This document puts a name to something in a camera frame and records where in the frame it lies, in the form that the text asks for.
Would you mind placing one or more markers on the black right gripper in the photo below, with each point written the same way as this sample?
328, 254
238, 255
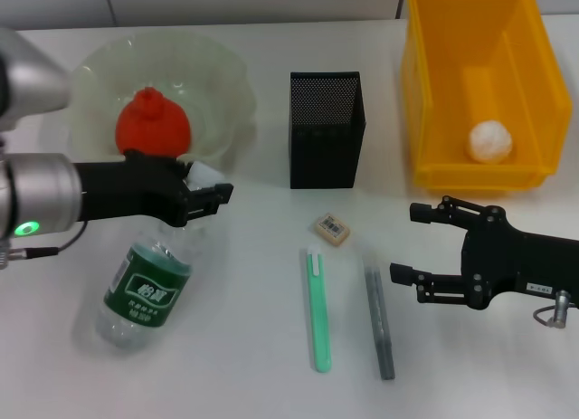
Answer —
520, 265

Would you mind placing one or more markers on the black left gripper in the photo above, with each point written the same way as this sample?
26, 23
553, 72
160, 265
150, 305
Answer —
131, 188

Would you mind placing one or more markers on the grey marker pen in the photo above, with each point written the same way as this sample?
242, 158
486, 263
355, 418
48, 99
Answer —
380, 319

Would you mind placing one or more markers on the red pomegranate toy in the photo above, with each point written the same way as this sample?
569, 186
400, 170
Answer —
151, 125

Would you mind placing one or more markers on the beige eraser with barcode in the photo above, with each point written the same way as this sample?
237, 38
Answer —
332, 230

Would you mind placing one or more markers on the clear bottle with green label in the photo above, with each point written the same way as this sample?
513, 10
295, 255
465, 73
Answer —
145, 292

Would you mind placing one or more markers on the white paper ball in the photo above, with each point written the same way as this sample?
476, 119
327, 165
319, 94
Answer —
489, 142

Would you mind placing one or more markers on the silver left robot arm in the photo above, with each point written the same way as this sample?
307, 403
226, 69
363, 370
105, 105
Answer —
40, 193

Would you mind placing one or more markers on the pale green glass fruit plate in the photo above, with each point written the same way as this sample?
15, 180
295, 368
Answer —
212, 84

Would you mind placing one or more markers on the black mesh pen holder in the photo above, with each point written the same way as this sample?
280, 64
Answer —
325, 152

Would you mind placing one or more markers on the yellow plastic bin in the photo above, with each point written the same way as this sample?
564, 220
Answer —
452, 98

